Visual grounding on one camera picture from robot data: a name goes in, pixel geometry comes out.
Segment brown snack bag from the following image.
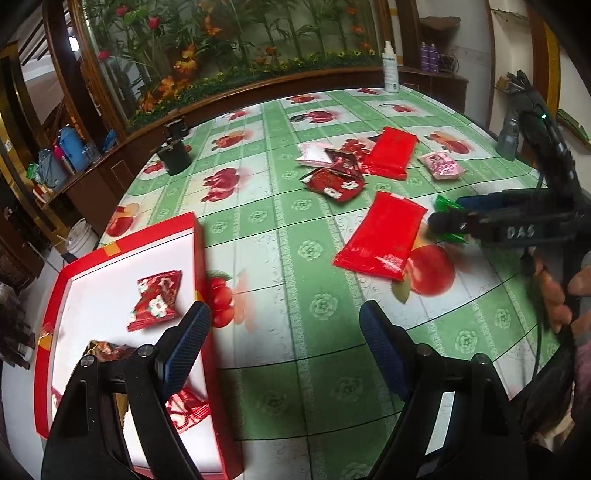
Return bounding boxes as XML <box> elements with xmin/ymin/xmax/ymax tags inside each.
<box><xmin>85</xmin><ymin>340</ymin><xmax>134</xmax><ymax>362</ymax></box>

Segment green candy wrapper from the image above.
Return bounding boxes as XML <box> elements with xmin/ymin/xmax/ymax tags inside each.
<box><xmin>429</xmin><ymin>195</ymin><xmax>467</xmax><ymax>243</ymax></box>

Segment pink snack packet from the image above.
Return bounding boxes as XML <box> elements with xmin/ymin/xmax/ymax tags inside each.
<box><xmin>419</xmin><ymin>152</ymin><xmax>466</xmax><ymax>181</ymax></box>

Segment large red packet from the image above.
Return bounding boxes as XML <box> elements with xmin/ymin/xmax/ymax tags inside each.
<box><xmin>332</xmin><ymin>192</ymin><xmax>427</xmax><ymax>281</ymax></box>

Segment red flower snack packet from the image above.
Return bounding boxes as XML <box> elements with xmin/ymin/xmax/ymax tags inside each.
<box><xmin>127</xmin><ymin>270</ymin><xmax>182</xmax><ymax>332</ymax></box>

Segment white pink packet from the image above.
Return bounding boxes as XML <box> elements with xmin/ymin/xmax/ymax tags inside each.
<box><xmin>296</xmin><ymin>141</ymin><xmax>332</xmax><ymax>168</ymax></box>

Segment red shiny snack bag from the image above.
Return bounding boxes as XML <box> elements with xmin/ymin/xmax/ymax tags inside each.
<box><xmin>165</xmin><ymin>386</ymin><xmax>211</xmax><ymax>434</ymax></box>

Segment person's right hand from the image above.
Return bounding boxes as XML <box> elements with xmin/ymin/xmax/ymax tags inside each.
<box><xmin>534</xmin><ymin>257</ymin><xmax>590</xmax><ymax>339</ymax></box>

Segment red white tray box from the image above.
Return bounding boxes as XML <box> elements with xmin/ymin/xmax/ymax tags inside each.
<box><xmin>32</xmin><ymin>213</ymin><xmax>243</xmax><ymax>479</ymax></box>

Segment purple bottles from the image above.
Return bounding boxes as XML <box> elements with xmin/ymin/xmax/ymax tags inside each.
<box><xmin>420</xmin><ymin>42</ymin><xmax>440</xmax><ymax>73</ymax></box>

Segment white plastic bucket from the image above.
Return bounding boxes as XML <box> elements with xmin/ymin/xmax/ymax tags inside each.
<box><xmin>65</xmin><ymin>218</ymin><xmax>99</xmax><ymax>258</ymax></box>

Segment white spray bottle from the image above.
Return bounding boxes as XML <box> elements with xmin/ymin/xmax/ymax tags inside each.
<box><xmin>382</xmin><ymin>40</ymin><xmax>400</xmax><ymax>93</ymax></box>

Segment green floral tablecloth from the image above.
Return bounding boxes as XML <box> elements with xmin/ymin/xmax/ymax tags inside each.
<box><xmin>102</xmin><ymin>88</ymin><xmax>557</xmax><ymax>479</ymax></box>

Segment grey kettle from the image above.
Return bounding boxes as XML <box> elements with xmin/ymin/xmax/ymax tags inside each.
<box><xmin>37</xmin><ymin>149</ymin><xmax>68</xmax><ymax>190</ymax></box>

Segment black cylindrical container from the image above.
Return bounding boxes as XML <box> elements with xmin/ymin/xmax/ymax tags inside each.
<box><xmin>156</xmin><ymin>139</ymin><xmax>192</xmax><ymax>176</ymax></box>

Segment blue thermos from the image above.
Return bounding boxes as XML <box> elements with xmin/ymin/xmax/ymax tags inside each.
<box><xmin>58</xmin><ymin>125</ymin><xmax>89</xmax><ymax>172</ymax></box>

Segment small black jar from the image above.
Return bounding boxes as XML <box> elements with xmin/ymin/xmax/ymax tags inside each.
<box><xmin>164</xmin><ymin>117</ymin><xmax>189</xmax><ymax>140</ymax></box>

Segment artificial flower display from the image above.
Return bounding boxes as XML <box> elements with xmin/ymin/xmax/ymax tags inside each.
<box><xmin>80</xmin><ymin>0</ymin><xmax>380</xmax><ymax>130</ymax></box>

